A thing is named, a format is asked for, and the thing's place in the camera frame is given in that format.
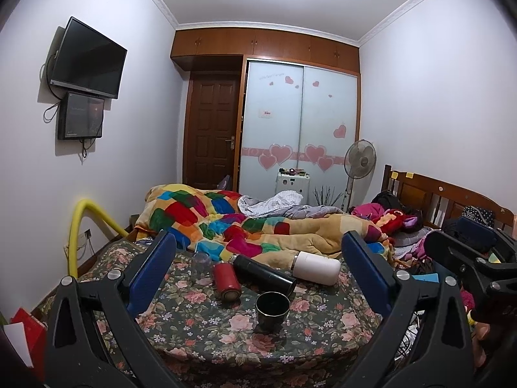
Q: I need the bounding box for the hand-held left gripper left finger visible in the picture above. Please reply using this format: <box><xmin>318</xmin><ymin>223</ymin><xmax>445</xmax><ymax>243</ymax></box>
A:
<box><xmin>44</xmin><ymin>230</ymin><xmax>198</xmax><ymax>388</ymax></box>

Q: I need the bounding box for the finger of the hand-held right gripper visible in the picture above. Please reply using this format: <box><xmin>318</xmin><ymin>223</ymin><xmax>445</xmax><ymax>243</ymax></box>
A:
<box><xmin>423</xmin><ymin>230</ymin><xmax>506</xmax><ymax>288</ymax></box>

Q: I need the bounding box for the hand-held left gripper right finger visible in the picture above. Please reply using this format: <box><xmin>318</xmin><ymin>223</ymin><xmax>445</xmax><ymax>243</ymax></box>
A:
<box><xmin>341</xmin><ymin>230</ymin><xmax>474</xmax><ymax>388</ymax></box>

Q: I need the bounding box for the red can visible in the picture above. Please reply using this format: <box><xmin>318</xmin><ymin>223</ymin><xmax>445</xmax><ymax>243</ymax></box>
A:
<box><xmin>213</xmin><ymin>261</ymin><xmax>242</xmax><ymax>302</ymax></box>

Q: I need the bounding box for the white insulated cup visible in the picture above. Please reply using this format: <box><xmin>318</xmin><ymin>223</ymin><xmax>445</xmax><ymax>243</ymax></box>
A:
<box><xmin>291</xmin><ymin>251</ymin><xmax>342</xmax><ymax>287</ymax></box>

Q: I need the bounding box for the clear glass cup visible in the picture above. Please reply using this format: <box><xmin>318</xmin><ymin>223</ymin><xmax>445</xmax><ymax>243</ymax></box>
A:
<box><xmin>191</xmin><ymin>252</ymin><xmax>212</xmax><ymax>284</ymax></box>

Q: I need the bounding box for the black cup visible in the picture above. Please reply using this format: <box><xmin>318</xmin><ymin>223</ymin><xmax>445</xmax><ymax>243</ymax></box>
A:
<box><xmin>255</xmin><ymin>291</ymin><xmax>291</xmax><ymax>334</ymax></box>

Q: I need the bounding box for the dark clothes pile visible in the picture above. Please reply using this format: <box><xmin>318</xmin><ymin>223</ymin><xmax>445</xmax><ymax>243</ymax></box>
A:
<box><xmin>441</xmin><ymin>216</ymin><xmax>499</xmax><ymax>253</ymax></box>

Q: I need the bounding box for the black polka dot bag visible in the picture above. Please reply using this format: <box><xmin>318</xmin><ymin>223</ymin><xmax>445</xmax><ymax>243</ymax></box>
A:
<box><xmin>461</xmin><ymin>205</ymin><xmax>496</xmax><ymax>228</ymax></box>

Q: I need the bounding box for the wooden headboard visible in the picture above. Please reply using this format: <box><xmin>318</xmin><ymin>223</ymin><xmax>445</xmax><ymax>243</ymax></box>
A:
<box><xmin>381</xmin><ymin>164</ymin><xmax>516</xmax><ymax>232</ymax></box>

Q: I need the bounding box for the red plush toy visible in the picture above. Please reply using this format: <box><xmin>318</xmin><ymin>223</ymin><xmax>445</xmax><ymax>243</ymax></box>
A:
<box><xmin>371</xmin><ymin>208</ymin><xmax>421</xmax><ymax>236</ymax></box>

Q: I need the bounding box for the pink garment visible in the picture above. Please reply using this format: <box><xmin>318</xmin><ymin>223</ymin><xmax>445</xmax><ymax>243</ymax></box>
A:
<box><xmin>350</xmin><ymin>203</ymin><xmax>385</xmax><ymax>222</ymax></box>

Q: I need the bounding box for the colourful patchwork quilt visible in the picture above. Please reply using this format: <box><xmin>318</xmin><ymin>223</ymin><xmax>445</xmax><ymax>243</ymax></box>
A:
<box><xmin>134</xmin><ymin>185</ymin><xmax>393</xmax><ymax>269</ymax></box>

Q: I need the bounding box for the black garment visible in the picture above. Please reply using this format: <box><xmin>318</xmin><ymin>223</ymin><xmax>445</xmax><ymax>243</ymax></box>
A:
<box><xmin>371</xmin><ymin>191</ymin><xmax>401</xmax><ymax>211</ymax></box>

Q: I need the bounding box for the dried twig plant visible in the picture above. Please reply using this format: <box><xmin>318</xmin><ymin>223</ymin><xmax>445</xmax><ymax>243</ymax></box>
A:
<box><xmin>312</xmin><ymin>185</ymin><xmax>345</xmax><ymax>211</ymax></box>

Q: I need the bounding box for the yellow foam tube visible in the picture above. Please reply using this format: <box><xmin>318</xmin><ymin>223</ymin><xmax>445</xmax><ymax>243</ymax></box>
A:
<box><xmin>67</xmin><ymin>199</ymin><xmax>131</xmax><ymax>278</ymax></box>

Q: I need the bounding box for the floral bed sheet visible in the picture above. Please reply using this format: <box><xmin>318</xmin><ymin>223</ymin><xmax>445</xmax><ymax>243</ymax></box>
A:
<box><xmin>76</xmin><ymin>240</ymin><xmax>405</xmax><ymax>388</ymax></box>

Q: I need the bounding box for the black thermos bottle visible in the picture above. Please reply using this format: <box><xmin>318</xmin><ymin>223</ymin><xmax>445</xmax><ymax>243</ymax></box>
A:
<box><xmin>231</xmin><ymin>254</ymin><xmax>297</xmax><ymax>297</ymax></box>

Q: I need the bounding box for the small white cabinet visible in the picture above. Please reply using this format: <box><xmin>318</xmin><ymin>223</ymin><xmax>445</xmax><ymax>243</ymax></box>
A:
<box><xmin>275</xmin><ymin>169</ymin><xmax>312</xmax><ymax>206</ymax></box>

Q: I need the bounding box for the grey white crumpled sheet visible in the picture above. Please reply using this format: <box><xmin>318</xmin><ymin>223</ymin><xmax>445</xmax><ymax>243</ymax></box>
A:
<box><xmin>237</xmin><ymin>190</ymin><xmax>345</xmax><ymax>220</ymax></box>

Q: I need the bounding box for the standing electric fan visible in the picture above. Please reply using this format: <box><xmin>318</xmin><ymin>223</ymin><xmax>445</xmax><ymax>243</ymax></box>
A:
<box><xmin>340</xmin><ymin>139</ymin><xmax>377</xmax><ymax>213</ymax></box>

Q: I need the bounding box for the red paper bag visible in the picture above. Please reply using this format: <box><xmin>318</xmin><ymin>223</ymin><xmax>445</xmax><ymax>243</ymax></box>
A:
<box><xmin>9</xmin><ymin>307</ymin><xmax>48</xmax><ymax>369</ymax></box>

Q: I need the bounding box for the brown wooden door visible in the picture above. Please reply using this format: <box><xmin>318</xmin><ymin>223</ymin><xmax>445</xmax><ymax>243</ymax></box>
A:
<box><xmin>183</xmin><ymin>73</ymin><xmax>242</xmax><ymax>191</ymax></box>

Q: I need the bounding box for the sliding wardrobe with heart stickers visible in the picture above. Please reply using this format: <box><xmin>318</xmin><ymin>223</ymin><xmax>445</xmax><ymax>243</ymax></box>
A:
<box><xmin>237</xmin><ymin>57</ymin><xmax>360</xmax><ymax>211</ymax></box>

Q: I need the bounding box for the wooden overhead cabinet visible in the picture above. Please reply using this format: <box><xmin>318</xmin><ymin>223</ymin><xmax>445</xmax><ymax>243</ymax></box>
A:
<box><xmin>170</xmin><ymin>28</ymin><xmax>360</xmax><ymax>76</ymax></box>

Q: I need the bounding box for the small black wall monitor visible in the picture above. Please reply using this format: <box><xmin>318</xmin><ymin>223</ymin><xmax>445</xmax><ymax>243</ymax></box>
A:
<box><xmin>57</xmin><ymin>92</ymin><xmax>105</xmax><ymax>141</ymax></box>

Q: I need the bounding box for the black cable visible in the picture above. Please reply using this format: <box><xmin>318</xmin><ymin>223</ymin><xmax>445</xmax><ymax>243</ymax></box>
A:
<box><xmin>39</xmin><ymin>46</ymin><xmax>67</xmax><ymax>123</ymax></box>

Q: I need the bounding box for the wall-mounted black television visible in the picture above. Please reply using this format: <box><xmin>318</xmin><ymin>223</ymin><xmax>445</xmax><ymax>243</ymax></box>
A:
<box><xmin>48</xmin><ymin>17</ymin><xmax>128</xmax><ymax>100</ymax></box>

